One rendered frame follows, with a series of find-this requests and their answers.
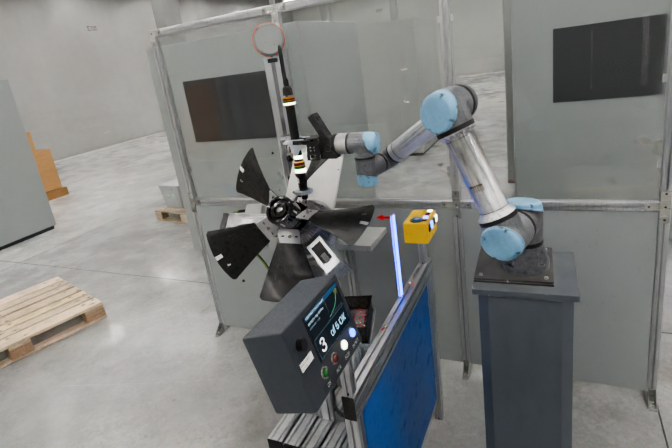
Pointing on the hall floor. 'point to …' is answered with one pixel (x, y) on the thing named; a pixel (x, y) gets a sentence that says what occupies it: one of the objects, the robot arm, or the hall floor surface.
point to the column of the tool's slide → (278, 109)
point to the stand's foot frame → (310, 430)
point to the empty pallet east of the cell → (43, 316)
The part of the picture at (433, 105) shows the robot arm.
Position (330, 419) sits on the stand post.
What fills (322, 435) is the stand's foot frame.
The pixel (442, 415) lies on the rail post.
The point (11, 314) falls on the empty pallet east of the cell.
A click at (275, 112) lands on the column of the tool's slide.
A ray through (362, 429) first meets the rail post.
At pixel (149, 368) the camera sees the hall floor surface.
